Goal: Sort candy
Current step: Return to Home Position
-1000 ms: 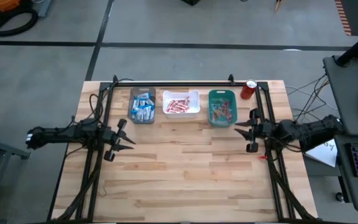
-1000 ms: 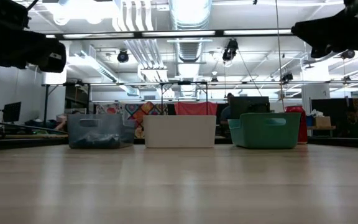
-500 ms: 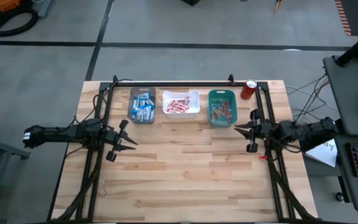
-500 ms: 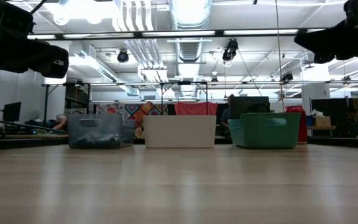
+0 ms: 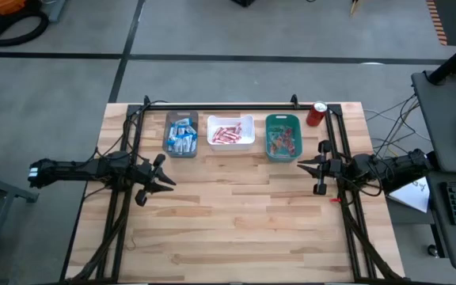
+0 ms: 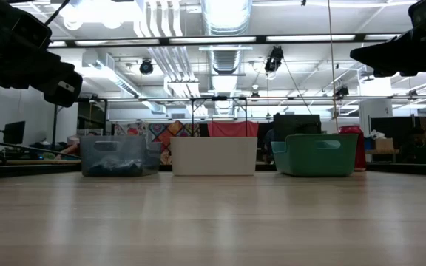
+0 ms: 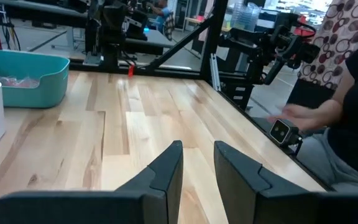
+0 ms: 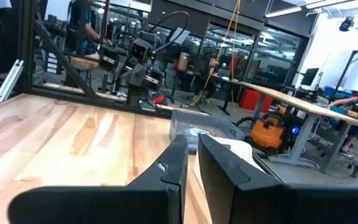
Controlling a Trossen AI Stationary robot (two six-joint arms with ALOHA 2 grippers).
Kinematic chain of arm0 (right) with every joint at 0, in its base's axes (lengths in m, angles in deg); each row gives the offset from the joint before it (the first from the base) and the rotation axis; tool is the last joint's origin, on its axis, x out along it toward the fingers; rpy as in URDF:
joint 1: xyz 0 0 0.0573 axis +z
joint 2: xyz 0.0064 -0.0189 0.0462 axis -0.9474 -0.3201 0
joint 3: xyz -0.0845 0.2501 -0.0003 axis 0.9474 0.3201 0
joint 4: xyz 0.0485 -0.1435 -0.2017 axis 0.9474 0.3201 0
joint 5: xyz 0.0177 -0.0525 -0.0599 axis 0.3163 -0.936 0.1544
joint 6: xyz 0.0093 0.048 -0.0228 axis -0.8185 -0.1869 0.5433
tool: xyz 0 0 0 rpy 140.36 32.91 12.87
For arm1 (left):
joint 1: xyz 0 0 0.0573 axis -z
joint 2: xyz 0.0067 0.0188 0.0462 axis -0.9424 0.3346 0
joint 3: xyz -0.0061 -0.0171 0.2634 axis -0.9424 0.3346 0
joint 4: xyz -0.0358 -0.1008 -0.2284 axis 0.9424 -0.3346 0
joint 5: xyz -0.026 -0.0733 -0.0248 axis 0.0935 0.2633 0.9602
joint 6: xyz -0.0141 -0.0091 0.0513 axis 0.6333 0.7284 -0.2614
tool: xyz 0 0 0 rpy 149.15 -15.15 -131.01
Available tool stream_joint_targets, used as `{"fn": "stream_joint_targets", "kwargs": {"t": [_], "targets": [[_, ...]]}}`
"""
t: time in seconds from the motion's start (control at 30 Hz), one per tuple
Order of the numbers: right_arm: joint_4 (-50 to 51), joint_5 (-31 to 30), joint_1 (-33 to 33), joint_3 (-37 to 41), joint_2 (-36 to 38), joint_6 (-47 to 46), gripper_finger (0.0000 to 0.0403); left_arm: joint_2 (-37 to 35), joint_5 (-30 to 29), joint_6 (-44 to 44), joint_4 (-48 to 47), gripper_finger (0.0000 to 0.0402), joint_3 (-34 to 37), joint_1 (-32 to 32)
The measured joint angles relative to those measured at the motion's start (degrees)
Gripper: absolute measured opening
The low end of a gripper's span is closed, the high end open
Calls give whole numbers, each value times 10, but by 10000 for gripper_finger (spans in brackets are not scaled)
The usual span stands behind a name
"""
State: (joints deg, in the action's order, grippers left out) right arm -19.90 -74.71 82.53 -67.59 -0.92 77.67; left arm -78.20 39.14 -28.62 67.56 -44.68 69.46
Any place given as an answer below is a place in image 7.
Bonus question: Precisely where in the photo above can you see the grey keyboard desk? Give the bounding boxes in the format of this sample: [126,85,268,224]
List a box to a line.
[124,29,174,56]

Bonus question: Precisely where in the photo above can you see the teal plastic bin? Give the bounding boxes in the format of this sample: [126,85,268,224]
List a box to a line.
[0,48,71,109]

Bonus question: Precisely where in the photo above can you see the grey metal bracket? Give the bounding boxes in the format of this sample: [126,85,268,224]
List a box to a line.
[209,52,223,91]

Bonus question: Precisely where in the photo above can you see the clear bag orange gummies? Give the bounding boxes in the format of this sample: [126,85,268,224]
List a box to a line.
[0,76,40,89]

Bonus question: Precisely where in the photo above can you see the white cloth circle pattern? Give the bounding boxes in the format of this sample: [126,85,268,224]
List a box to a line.
[296,0,358,91]

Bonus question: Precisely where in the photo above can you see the person's forearm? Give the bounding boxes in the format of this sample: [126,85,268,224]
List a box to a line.
[309,70,357,125]

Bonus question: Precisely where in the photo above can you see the person's hand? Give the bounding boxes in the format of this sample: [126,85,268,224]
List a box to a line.
[266,104,323,131]

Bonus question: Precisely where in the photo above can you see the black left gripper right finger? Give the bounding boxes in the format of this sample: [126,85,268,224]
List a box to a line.
[213,140,358,224]

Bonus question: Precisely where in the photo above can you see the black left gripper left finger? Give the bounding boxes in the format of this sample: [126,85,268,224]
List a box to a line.
[0,139,185,224]

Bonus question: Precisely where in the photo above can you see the small table-level camera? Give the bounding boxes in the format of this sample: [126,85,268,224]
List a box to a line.
[268,118,304,147]

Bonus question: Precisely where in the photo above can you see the black labelled cabinet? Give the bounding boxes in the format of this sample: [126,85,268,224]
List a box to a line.
[222,81,256,110]

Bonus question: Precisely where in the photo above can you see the clear plastic cup stack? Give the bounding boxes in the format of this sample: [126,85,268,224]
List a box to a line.
[231,1,262,31]

